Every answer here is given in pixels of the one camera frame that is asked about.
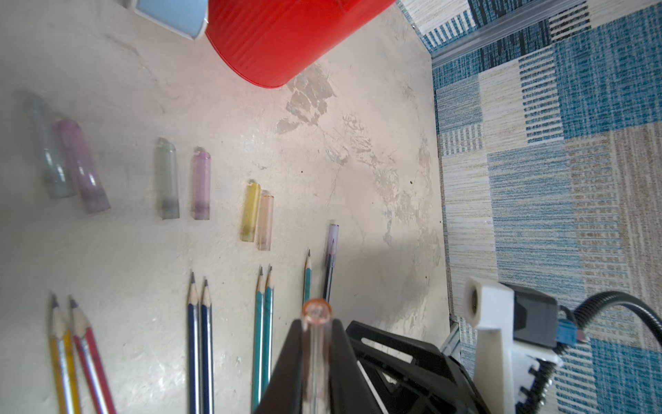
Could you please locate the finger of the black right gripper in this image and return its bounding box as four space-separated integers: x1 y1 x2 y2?
346 321 489 413

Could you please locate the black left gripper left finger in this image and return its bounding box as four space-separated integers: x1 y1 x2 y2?
254 319 303 414

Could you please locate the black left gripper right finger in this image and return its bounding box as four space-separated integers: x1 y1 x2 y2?
329 319 381 414

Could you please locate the green pencil yellow cap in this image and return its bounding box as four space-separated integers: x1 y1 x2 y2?
251 267 265 413

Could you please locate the blue pencil violet cap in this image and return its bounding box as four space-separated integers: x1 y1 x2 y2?
200 279 215 414

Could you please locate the green pencil orange cap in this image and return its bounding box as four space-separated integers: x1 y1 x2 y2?
303 250 312 305
261 266 274 394

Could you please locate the dark blue pencil clear cap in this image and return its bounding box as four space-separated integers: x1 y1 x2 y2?
187 273 201 414

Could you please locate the peach clear pencil cap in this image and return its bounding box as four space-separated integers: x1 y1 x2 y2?
256 191 274 251

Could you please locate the yellow clear pencil cap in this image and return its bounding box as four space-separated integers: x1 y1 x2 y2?
240 180 261 243

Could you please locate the red pencil purple cap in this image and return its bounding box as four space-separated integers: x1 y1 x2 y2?
68 297 117 414

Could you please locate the yellow striped pencil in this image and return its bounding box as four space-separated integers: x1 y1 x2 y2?
48 293 81 414

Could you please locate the clear greenish pencil cap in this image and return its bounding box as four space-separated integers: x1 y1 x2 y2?
155 137 180 220

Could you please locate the violet clear pencil cap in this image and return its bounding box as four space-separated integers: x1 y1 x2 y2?
192 147 211 220

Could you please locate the pink purple pencil cap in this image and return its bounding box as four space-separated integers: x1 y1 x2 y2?
54 118 110 214

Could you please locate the pale teal pencil cap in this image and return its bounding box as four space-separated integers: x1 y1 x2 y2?
24 95 76 199

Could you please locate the red pencil holder cup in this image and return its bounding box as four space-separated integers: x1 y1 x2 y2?
206 0 393 89

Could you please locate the light blue eraser box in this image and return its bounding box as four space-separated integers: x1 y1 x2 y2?
127 0 209 40

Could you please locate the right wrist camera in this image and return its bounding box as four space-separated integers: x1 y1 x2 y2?
463 278 588 413

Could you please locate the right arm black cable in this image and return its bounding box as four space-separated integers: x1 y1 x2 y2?
516 290 662 414

